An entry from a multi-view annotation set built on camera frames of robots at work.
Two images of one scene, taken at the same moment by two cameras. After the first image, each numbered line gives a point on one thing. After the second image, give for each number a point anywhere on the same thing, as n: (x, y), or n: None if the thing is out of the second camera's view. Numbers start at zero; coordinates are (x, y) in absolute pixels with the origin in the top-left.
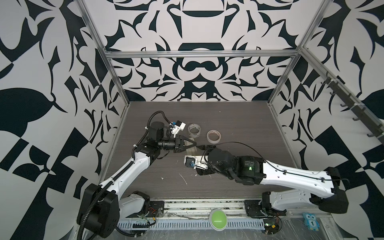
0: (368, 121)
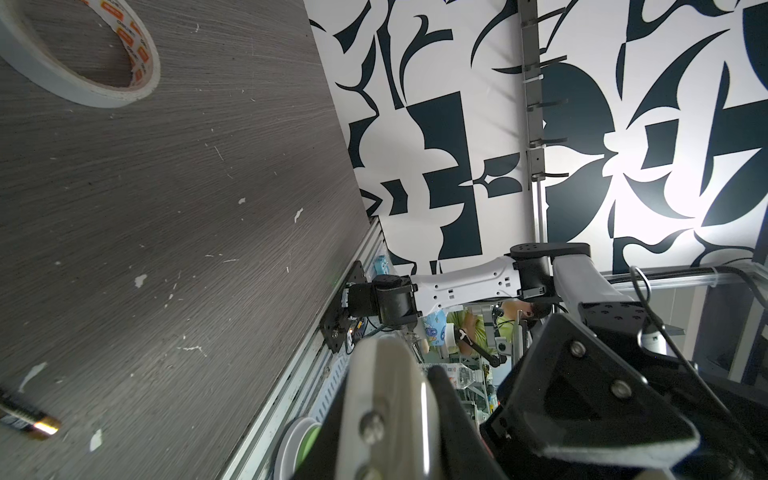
0: (531, 63)
